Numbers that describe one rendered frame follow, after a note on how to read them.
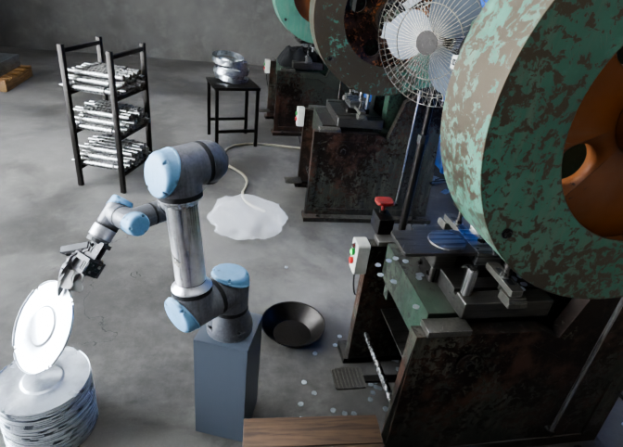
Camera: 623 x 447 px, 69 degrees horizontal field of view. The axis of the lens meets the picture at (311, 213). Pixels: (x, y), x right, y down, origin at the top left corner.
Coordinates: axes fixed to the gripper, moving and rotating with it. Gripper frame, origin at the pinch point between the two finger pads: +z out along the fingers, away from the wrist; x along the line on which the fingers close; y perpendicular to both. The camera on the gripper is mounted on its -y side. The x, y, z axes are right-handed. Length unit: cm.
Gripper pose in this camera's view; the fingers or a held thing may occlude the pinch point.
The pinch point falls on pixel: (60, 291)
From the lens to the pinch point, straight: 168.1
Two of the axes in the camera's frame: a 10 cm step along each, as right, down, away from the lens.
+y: 8.4, 3.3, -4.3
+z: -4.5, 8.7, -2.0
